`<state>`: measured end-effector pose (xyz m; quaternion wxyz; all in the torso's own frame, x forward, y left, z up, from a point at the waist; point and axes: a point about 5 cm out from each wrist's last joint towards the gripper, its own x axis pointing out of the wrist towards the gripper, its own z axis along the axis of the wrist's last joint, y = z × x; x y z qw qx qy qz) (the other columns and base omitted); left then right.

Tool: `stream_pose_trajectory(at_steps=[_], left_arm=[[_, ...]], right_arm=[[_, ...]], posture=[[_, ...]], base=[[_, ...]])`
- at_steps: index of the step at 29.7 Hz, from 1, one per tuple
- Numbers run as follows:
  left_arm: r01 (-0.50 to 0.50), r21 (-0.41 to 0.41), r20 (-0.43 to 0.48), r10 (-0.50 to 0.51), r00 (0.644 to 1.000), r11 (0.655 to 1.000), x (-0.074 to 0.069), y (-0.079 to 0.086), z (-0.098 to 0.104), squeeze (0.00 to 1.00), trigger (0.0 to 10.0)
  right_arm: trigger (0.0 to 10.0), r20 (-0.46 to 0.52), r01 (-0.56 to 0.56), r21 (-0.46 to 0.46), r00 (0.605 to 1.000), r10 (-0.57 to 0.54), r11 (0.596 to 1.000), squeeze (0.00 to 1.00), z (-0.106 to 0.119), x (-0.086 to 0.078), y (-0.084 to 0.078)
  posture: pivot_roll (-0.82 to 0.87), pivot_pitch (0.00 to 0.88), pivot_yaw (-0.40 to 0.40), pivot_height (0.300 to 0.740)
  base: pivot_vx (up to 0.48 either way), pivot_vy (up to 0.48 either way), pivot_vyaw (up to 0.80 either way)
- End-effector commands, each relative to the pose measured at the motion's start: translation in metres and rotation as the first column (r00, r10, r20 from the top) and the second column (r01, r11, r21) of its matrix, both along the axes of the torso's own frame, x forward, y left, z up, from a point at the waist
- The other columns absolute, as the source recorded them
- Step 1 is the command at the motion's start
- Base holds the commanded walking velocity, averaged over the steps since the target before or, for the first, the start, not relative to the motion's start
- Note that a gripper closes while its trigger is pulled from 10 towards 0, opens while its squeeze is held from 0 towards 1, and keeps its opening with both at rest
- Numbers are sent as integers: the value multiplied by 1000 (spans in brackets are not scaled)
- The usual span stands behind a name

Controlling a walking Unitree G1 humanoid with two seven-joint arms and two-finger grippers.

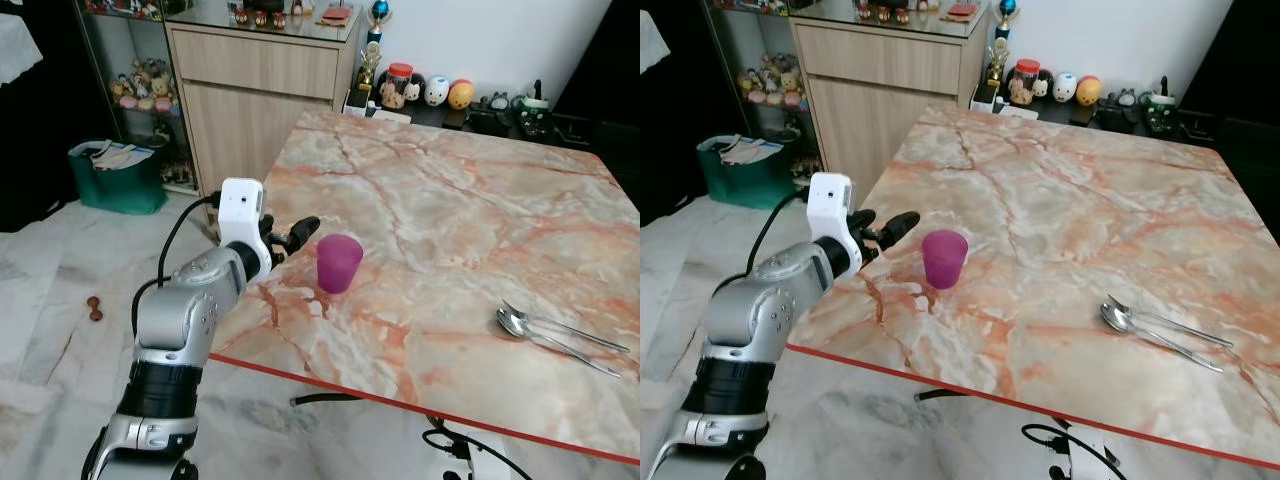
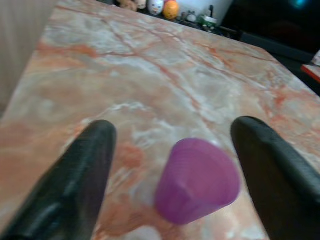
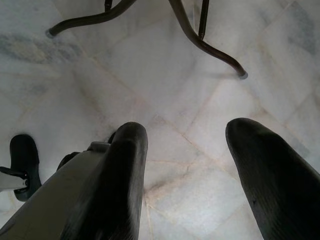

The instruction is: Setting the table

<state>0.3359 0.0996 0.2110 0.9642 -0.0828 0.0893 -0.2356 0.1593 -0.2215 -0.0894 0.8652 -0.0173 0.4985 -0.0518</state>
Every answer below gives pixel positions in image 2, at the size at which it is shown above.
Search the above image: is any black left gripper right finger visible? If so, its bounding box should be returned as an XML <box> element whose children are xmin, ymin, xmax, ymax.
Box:
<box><xmin>229</xmin><ymin>115</ymin><xmax>320</xmax><ymax>240</ymax></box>

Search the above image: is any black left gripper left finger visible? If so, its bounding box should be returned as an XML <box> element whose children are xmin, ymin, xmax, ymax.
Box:
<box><xmin>0</xmin><ymin>119</ymin><xmax>118</xmax><ymax>240</ymax></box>

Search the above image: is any purple ribbed plastic cup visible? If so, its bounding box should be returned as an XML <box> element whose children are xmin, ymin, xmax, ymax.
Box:
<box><xmin>153</xmin><ymin>137</ymin><xmax>241</xmax><ymax>226</ymax></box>

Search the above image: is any red-edged flat box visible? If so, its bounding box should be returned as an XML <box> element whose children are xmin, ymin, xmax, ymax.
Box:
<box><xmin>301</xmin><ymin>64</ymin><xmax>320</xmax><ymax>83</ymax></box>

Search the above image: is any green and white small toy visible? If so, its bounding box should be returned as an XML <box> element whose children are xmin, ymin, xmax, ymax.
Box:
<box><xmin>198</xmin><ymin>13</ymin><xmax>218</xmax><ymax>27</ymax></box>

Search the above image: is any brown plush toy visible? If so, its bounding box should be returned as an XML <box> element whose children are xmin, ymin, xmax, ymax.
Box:
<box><xmin>117</xmin><ymin>0</ymin><xmax>138</xmax><ymax>12</ymax></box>

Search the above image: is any white egg-shaped toy figure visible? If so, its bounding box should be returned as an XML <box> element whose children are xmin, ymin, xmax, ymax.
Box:
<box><xmin>147</xmin><ymin>0</ymin><xmax>165</xmax><ymax>16</ymax></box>

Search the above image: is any orange round toy figure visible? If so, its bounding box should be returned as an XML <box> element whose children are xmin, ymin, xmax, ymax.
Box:
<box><xmin>162</xmin><ymin>0</ymin><xmax>180</xmax><ymax>20</ymax></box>

